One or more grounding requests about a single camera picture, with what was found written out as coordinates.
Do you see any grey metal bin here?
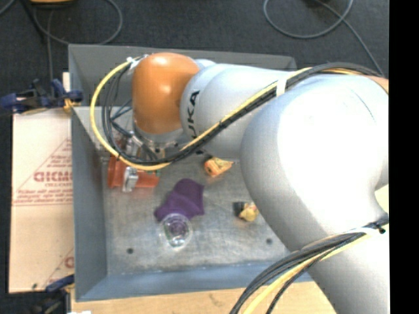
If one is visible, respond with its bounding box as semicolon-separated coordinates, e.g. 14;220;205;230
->
67;43;314;302

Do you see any purple cloth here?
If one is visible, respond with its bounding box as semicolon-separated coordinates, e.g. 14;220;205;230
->
153;178;206;222

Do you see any brown cardboard board, red print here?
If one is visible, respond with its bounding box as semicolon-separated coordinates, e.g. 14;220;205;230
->
7;106;77;294

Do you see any orange toy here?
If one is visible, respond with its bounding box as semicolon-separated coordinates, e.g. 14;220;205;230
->
204;156;234;179

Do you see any red-brown flat block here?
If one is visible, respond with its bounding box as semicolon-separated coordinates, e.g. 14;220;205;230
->
107;156;160;190

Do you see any yellow and black toy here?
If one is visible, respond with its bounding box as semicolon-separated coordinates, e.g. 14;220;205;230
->
232;201;260;222

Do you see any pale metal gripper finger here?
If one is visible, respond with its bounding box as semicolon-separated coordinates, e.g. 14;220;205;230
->
122;166;139;193

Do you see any clear glass cup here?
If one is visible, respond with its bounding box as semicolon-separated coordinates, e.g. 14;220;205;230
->
158;212;194;252

